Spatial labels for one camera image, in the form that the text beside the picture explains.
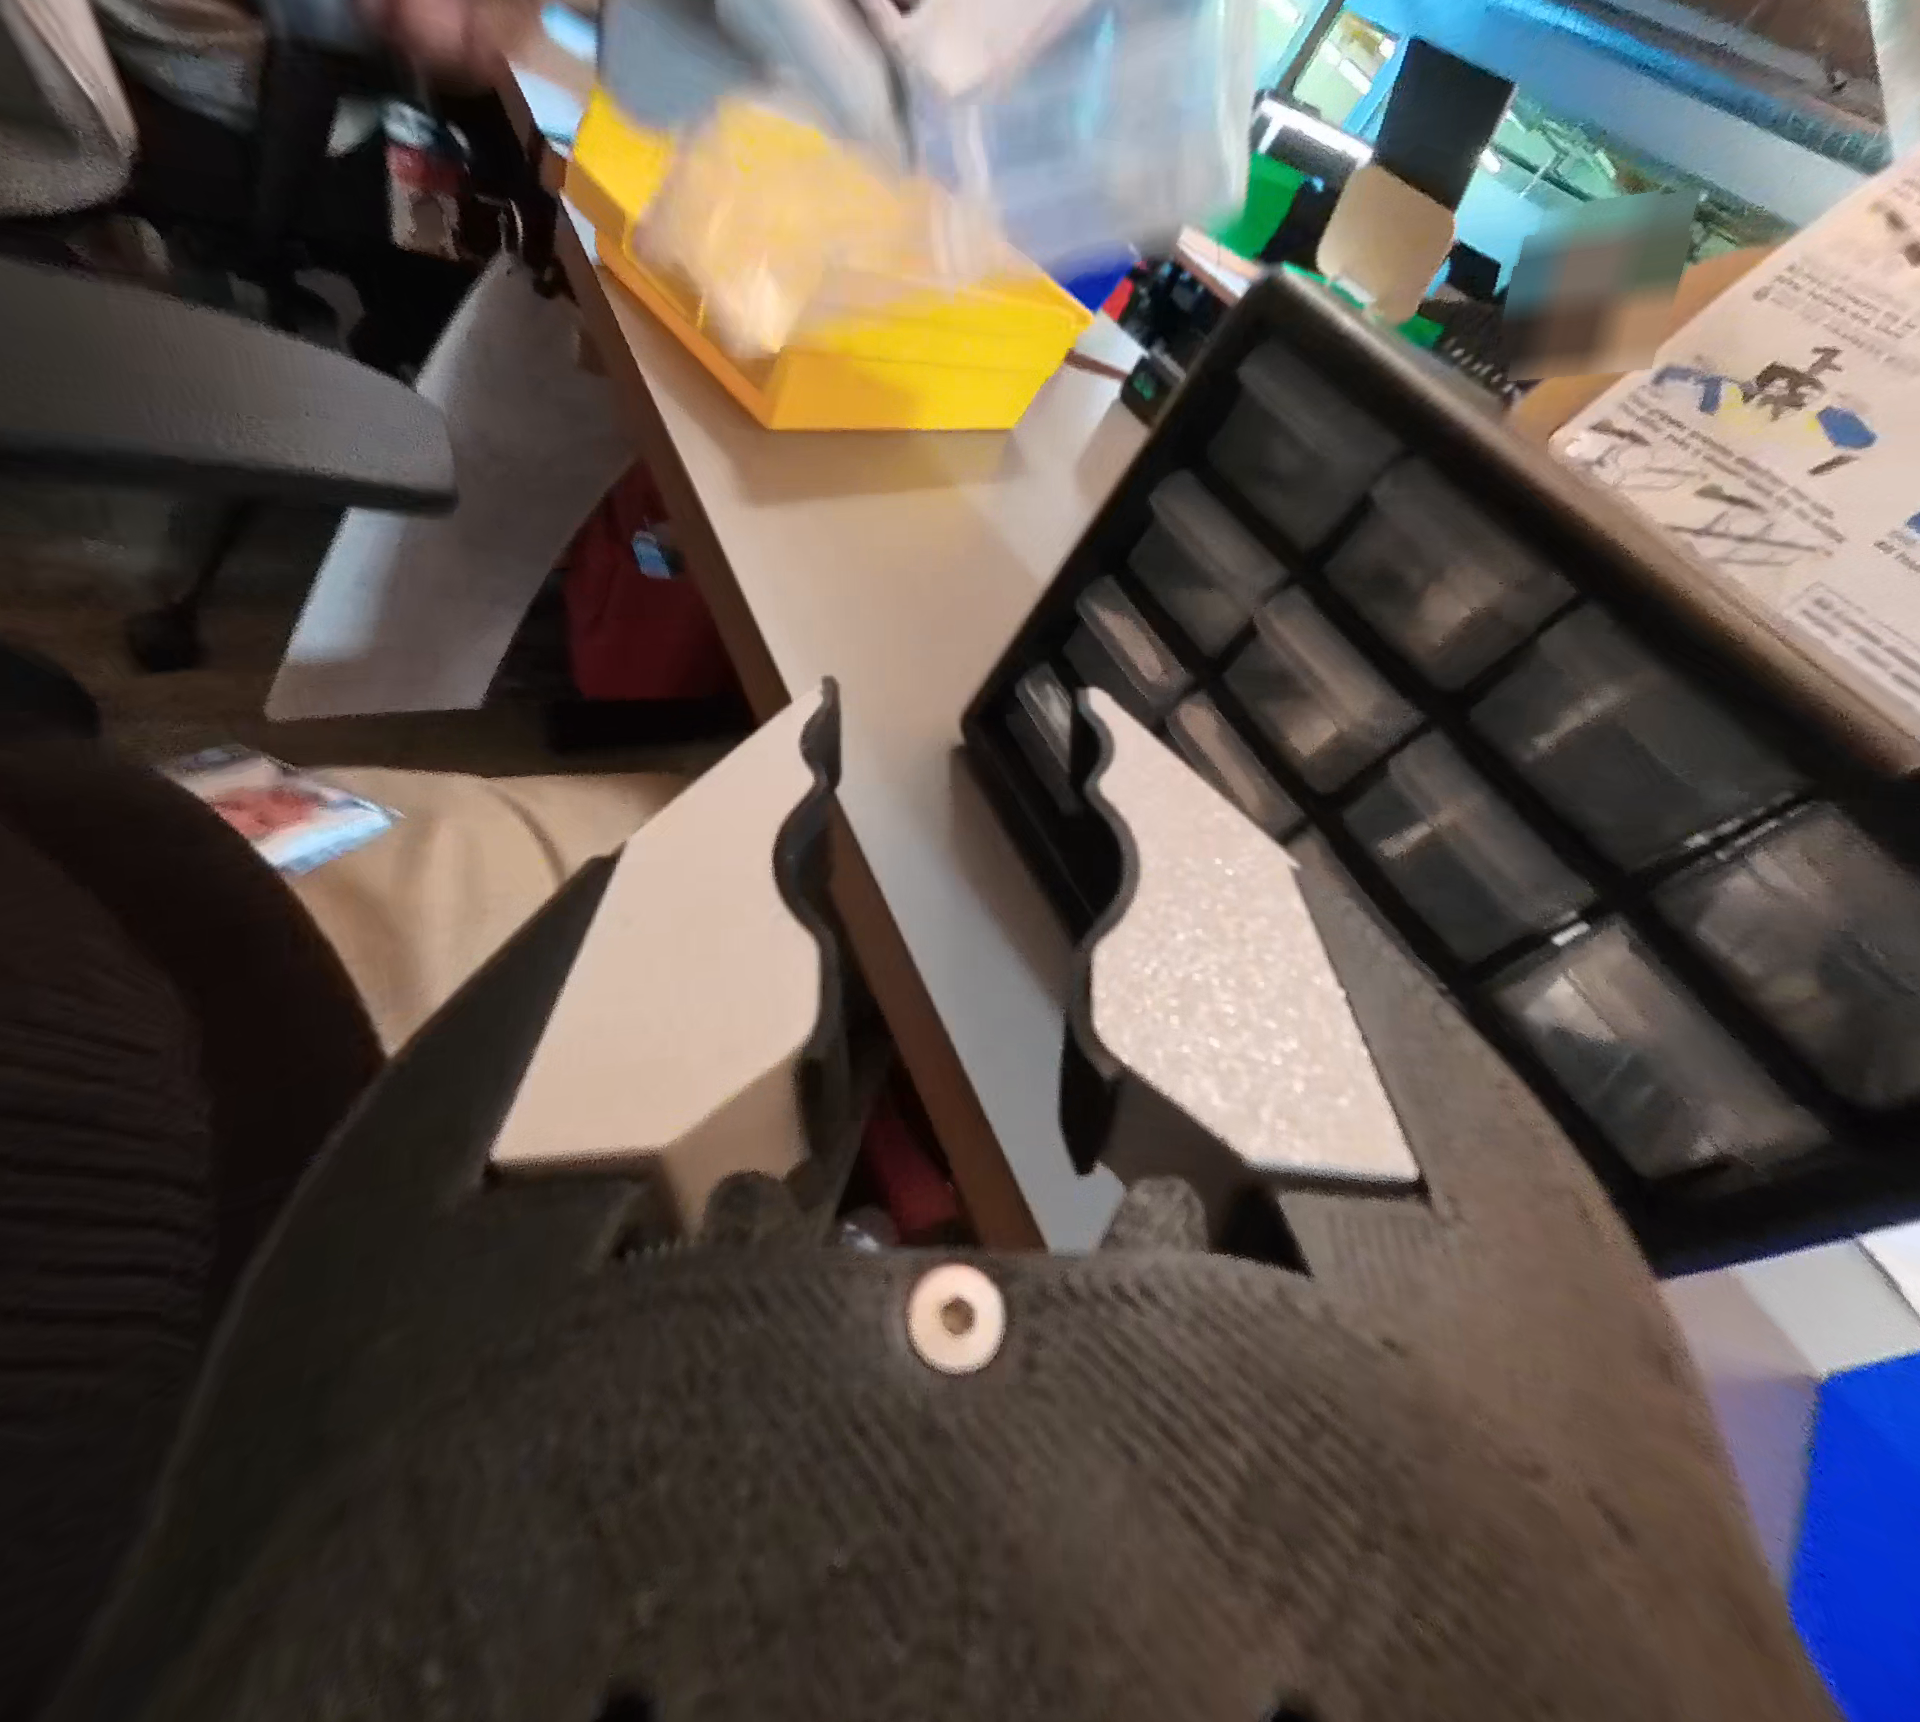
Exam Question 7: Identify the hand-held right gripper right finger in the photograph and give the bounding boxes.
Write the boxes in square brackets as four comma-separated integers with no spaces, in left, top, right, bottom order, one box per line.
[1056,685,1423,1226]

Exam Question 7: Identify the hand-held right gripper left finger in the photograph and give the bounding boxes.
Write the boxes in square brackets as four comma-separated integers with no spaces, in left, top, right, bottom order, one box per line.
[488,678,849,1221]

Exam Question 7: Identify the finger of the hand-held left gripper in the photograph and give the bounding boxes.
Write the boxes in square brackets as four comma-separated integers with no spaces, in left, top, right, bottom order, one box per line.
[596,0,796,132]

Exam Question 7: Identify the yellow plastic bin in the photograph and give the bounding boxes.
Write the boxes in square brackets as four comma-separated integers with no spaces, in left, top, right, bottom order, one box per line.
[562,87,1094,434]

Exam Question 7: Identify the black parts drawer cabinet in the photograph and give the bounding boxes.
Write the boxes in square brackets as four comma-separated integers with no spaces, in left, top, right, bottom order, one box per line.
[959,273,1920,1273]

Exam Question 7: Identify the person's beige pants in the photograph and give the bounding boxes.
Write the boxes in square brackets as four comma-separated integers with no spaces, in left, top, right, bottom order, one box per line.
[286,761,693,1056]

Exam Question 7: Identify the red bag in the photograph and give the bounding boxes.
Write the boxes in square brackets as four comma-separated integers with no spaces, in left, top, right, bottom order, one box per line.
[562,463,752,704]

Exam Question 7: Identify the small printed packet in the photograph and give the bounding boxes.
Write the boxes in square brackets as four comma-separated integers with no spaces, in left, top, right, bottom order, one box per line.
[166,746,398,877]

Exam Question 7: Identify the black office chair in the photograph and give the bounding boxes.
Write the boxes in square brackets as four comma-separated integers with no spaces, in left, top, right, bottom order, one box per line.
[0,250,457,675]

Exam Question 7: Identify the rows of clear cabinet drawers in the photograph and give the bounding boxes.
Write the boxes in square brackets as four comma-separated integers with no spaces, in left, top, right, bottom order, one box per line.
[1006,342,1920,1176]

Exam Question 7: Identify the white panel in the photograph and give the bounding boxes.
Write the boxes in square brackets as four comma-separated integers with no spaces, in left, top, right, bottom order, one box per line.
[267,250,640,722]

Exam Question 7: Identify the beige cardboard piece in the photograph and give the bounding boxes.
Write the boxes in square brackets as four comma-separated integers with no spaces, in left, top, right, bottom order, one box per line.
[1317,162,1456,320]

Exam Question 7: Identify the printed instruction sheet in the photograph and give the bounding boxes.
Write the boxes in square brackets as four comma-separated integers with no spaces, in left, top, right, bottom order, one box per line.
[1552,162,1920,734]

